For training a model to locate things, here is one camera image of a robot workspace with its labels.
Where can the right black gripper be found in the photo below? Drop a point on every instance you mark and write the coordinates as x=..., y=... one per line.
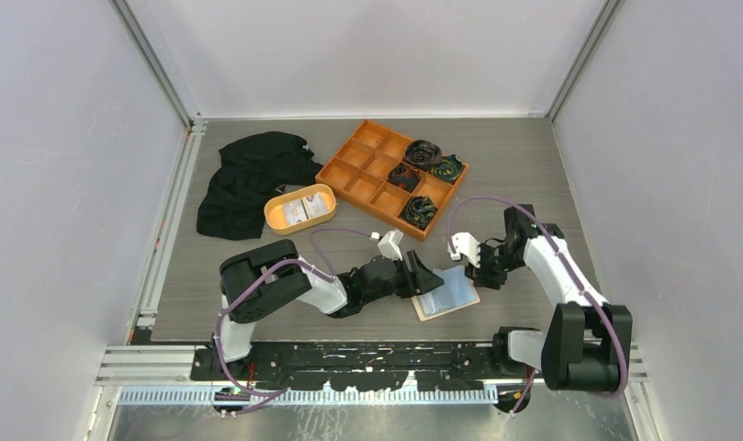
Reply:
x=481, y=277

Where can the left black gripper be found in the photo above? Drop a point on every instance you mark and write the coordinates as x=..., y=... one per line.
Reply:
x=421, y=281

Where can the beige card holder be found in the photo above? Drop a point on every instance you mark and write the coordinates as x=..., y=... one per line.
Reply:
x=456, y=293

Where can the orange oval tray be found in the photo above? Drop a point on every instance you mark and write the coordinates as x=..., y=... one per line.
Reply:
x=274, y=215

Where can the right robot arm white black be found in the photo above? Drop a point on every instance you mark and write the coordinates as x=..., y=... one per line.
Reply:
x=587, y=343

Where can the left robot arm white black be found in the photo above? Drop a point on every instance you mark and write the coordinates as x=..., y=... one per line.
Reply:
x=257, y=283

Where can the right credit card in tray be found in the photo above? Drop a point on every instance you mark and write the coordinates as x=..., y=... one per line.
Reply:
x=315, y=205

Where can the credit card in tray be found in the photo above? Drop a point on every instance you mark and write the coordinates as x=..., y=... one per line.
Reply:
x=315, y=205
x=294, y=213

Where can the left credit card in tray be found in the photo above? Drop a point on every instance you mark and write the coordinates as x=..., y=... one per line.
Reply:
x=294, y=213

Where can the green yellow rolled tie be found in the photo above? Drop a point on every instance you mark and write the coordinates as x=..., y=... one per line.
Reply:
x=419, y=211

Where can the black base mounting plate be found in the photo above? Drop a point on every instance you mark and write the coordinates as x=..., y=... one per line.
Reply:
x=373, y=366

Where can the dark red rolled tie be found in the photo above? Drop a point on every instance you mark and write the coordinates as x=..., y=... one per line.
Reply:
x=405, y=177

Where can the green patterned rolled tie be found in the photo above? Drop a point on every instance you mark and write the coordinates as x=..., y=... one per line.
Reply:
x=449, y=170

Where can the dark brown rolled tie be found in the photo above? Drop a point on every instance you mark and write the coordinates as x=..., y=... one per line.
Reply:
x=423, y=154

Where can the orange compartment organizer box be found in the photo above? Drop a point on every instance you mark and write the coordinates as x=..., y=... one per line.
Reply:
x=358, y=173

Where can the black cloth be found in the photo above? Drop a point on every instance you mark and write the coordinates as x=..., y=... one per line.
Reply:
x=253, y=170

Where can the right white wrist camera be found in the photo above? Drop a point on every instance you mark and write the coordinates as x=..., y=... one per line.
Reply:
x=464, y=246

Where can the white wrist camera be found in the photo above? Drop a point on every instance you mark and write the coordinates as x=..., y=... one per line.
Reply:
x=464, y=246
x=389, y=245

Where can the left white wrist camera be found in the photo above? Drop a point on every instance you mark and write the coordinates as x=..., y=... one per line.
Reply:
x=389, y=245

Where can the aluminium front frame rail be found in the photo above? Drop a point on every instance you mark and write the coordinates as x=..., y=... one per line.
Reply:
x=190, y=374

